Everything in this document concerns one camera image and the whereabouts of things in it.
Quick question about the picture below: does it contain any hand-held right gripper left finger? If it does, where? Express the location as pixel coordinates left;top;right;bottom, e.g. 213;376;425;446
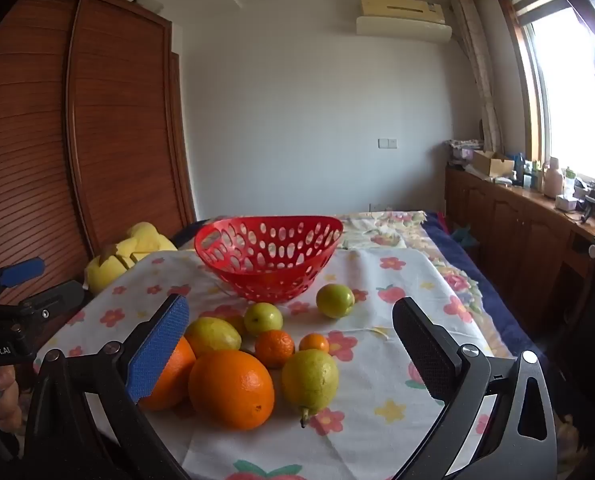
25;294;191;480

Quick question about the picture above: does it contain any brown wooden wardrobe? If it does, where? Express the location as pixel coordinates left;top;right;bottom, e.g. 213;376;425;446
0;0;196;311

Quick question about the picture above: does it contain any window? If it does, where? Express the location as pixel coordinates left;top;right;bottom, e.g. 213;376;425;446
495;0;595;191

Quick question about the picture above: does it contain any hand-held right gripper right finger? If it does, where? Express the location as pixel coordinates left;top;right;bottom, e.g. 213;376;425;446
392;296;558;480

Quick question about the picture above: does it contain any wall air conditioner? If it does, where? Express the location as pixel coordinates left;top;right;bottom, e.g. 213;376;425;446
356;0;453;43

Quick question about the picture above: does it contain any red perforated plastic basket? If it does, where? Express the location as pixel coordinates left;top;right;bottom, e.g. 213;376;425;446
194;216;344;304

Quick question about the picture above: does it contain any yellow-green lemon with stem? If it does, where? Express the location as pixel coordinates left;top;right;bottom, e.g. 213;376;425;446
282;349;339;429

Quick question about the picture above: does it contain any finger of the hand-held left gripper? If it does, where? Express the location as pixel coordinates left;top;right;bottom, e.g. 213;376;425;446
0;257;46;306
20;280;86;318

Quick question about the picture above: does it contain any dark blue bedsheet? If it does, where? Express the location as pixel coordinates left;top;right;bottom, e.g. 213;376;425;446
422;211;548;366

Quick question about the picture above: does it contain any floral bed blanket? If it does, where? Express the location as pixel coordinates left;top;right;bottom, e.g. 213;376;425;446
178;210;483;321

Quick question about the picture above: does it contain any pile of packets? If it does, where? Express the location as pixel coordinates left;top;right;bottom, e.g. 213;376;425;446
446;139;483;166

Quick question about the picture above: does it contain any large orange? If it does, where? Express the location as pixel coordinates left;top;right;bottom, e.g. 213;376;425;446
138;336;197;412
188;349;275;431

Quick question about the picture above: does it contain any long wooden cabinet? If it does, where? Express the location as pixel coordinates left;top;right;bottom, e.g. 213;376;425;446
445;166;595;361

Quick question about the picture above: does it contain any open cardboard box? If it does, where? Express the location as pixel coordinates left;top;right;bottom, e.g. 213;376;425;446
472;150;514;177

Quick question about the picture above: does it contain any pink bottle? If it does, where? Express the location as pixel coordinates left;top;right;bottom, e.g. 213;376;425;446
543;157;564;198

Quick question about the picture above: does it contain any white strawberry print cloth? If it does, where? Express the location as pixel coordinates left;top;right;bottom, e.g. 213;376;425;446
35;247;495;480

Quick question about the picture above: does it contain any small tangerine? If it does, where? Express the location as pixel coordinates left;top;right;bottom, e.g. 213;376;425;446
298;333;331;356

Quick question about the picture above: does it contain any yellow plush toy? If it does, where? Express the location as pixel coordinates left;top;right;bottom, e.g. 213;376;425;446
85;221;178;295

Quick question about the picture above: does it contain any person's left hand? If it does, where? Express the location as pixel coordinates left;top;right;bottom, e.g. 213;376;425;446
0;365;23;432

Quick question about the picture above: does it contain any patterned curtain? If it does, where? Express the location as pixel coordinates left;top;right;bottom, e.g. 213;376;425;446
450;0;503;156

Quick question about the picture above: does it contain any small green fruit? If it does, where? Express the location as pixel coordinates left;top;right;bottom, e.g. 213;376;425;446
316;283;355;319
244;302;284;337

